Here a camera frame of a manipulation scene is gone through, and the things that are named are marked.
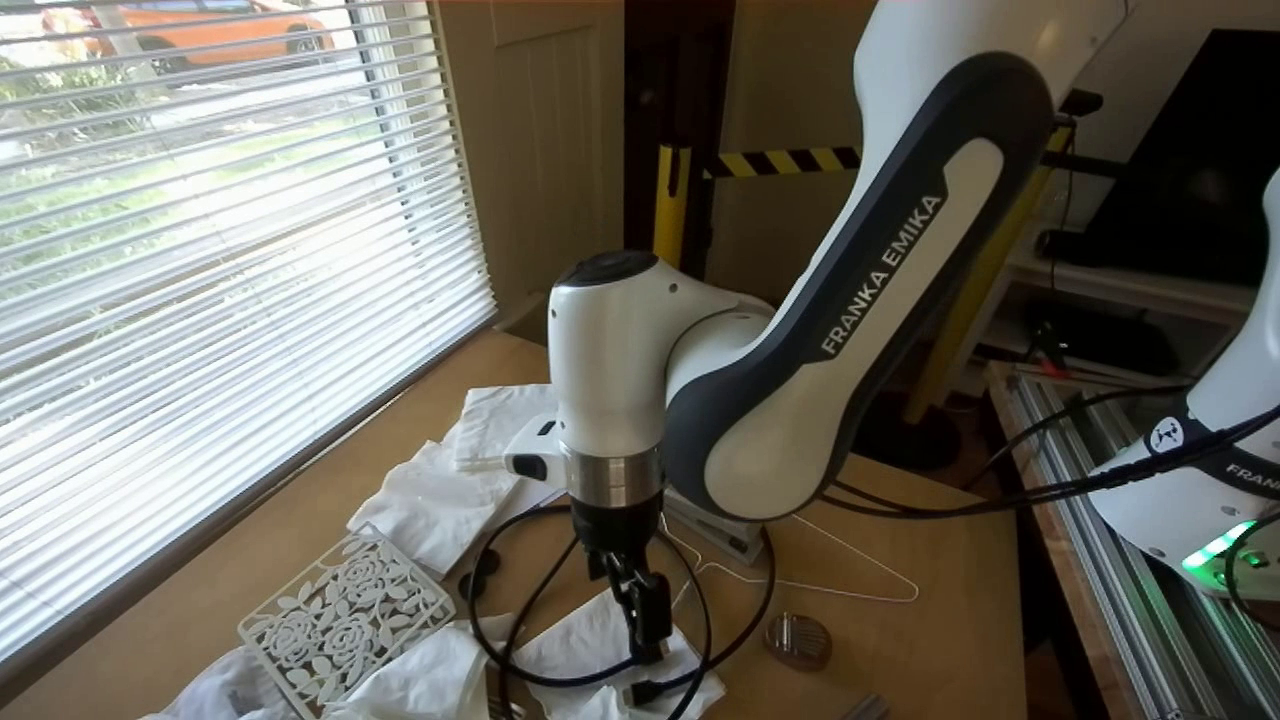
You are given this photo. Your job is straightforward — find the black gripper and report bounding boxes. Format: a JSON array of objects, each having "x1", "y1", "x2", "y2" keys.
[{"x1": 571, "y1": 500, "x2": 680, "y2": 668}]

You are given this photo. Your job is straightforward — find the small round metal object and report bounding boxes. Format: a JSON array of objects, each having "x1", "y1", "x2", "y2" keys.
[{"x1": 759, "y1": 606, "x2": 840, "y2": 670}]

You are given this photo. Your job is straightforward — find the smooth folded white cloth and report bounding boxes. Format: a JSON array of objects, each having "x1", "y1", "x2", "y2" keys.
[{"x1": 452, "y1": 381, "x2": 578, "y2": 481}]

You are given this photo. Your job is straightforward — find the light wooden desk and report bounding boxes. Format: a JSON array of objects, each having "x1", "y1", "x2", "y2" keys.
[{"x1": 0, "y1": 322, "x2": 1031, "y2": 720}]

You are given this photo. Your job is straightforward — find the white lattice trivet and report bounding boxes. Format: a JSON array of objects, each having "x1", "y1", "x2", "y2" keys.
[{"x1": 236, "y1": 525, "x2": 463, "y2": 720}]

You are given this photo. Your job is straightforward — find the yellow black barrier tape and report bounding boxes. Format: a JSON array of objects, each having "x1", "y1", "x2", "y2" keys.
[{"x1": 693, "y1": 141, "x2": 864, "y2": 184}]

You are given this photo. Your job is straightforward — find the white window blinds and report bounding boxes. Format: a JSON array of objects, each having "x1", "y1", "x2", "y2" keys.
[{"x1": 0, "y1": 0, "x2": 500, "y2": 670}]

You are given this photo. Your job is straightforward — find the flat black device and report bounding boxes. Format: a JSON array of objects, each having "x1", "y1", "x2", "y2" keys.
[{"x1": 1019, "y1": 295, "x2": 1187, "y2": 381}]

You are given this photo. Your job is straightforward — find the black monitor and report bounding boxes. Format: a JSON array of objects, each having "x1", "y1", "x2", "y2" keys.
[{"x1": 1035, "y1": 23, "x2": 1280, "y2": 293}]

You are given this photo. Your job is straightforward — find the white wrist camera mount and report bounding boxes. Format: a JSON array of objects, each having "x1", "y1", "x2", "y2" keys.
[{"x1": 509, "y1": 411, "x2": 575, "y2": 489}]

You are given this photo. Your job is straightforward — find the clear wire hanger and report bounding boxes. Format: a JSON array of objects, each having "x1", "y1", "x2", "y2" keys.
[{"x1": 776, "y1": 511, "x2": 929, "y2": 611}]

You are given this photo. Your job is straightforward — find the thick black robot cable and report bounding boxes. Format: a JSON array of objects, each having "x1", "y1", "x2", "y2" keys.
[{"x1": 814, "y1": 399, "x2": 1280, "y2": 527}]

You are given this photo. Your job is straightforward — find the thin black cable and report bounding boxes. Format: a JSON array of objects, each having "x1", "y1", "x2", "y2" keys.
[{"x1": 965, "y1": 381, "x2": 1197, "y2": 496}]

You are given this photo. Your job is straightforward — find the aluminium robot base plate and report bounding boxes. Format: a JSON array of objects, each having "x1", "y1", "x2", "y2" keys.
[{"x1": 988, "y1": 361, "x2": 1280, "y2": 720}]

